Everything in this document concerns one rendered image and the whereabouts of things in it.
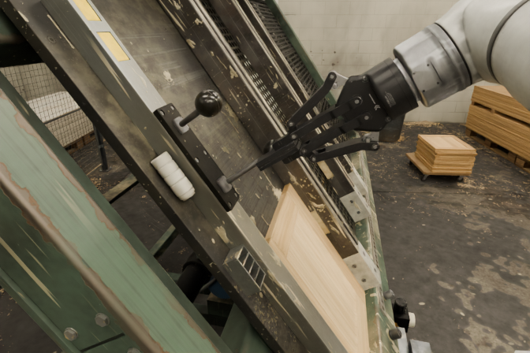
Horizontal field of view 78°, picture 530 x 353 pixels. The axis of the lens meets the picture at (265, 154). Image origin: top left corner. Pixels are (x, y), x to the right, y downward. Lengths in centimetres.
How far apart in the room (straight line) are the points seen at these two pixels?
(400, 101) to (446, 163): 363
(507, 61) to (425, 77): 9
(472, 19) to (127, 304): 45
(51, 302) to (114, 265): 7
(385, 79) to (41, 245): 41
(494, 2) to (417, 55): 8
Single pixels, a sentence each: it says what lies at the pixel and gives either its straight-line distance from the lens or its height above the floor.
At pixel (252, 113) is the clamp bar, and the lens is 86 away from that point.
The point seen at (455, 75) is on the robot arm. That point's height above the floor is 157.
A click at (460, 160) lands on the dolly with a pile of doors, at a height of 28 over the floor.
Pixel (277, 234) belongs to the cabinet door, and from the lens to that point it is 71.
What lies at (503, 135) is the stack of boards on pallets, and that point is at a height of 29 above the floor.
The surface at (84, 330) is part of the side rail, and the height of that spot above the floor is 134.
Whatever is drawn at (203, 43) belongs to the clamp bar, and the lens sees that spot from 87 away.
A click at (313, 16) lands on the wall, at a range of 589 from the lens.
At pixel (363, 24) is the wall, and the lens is 601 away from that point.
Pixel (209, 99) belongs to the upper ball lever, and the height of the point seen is 153.
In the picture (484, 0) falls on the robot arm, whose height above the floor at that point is 165.
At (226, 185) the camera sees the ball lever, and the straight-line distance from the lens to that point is 55.
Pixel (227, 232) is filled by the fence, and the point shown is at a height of 130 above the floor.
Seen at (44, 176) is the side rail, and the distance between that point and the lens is 37.
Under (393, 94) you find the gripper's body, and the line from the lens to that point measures 44.
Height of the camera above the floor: 162
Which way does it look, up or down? 21 degrees down
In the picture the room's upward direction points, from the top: straight up
